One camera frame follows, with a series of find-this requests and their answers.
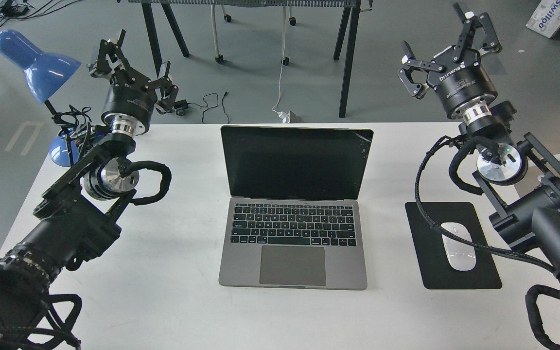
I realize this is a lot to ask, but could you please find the black-legged background table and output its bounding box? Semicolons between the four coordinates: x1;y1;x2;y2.
131;0;375;118

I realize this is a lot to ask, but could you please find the white wheeled chair base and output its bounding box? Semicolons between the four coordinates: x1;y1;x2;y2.
210;4;297;66

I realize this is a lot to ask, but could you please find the white cable with power strip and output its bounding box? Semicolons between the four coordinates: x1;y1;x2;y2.
271;5;302;124

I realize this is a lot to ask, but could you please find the white cardboard box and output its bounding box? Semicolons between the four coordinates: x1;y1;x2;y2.
526;0;560;38

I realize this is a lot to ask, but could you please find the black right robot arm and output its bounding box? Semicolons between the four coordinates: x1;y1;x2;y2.
398;3;560;350

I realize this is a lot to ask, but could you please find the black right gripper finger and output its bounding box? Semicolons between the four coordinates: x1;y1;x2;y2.
398;41;445;99
453;2;503;63

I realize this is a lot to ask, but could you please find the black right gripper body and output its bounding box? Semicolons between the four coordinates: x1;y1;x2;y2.
430;46;498;119

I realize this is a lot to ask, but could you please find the blue desk lamp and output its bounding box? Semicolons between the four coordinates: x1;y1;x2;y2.
0;30;91;168

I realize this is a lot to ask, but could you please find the black cable on floor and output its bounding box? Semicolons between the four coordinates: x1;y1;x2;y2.
175;91;230;124

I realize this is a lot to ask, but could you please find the black mouse pad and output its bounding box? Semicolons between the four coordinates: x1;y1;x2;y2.
404;202;502;290

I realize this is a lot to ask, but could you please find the grey laptop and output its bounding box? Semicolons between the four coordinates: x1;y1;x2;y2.
218;125;374;290

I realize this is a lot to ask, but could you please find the black cable bundle top left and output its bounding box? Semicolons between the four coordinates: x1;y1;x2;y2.
0;0;84;45

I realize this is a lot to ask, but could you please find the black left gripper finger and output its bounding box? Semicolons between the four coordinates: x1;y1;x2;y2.
87;30;131;84
143;61;178;114

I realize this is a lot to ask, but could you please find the white computer mouse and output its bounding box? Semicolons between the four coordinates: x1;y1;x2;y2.
441;222;476;272

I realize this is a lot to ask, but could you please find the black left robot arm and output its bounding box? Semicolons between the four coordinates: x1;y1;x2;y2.
0;31;178;350

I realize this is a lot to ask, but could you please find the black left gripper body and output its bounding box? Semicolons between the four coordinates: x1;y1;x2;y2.
101;69;161;137

